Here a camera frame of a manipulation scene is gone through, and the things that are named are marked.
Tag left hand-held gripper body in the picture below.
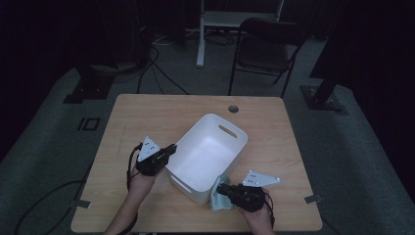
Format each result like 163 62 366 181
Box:
135 136 170 177

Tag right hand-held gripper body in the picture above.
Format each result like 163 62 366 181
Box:
229 169 281 213

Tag light blue cleaning cloth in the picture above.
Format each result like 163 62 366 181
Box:
209 174 237 212

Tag white plastic bin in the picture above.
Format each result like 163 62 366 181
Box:
164 113 249 206

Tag person's right hand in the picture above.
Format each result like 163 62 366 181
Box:
239 195 274 228

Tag person's left hand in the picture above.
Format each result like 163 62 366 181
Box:
128 165 161 197

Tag grey tape strip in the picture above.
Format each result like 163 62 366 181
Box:
303 194 324 205
69 199 92 210

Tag black stand base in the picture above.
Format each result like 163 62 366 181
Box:
300 0 349 116
63 63 115 105

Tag black folding chair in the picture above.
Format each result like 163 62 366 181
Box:
227 17 309 99

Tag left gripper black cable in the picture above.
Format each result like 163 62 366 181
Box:
118 144 144 235

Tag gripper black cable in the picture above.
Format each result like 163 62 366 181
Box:
118 144 144 235
261 191 276 229

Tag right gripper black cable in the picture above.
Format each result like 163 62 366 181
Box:
261 191 276 229

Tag black floor cables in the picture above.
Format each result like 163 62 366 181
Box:
136 30 236 96

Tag long black floor cable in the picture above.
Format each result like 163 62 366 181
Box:
13 180 96 235

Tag white metal desk frame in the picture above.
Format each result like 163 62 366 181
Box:
195 0 285 69

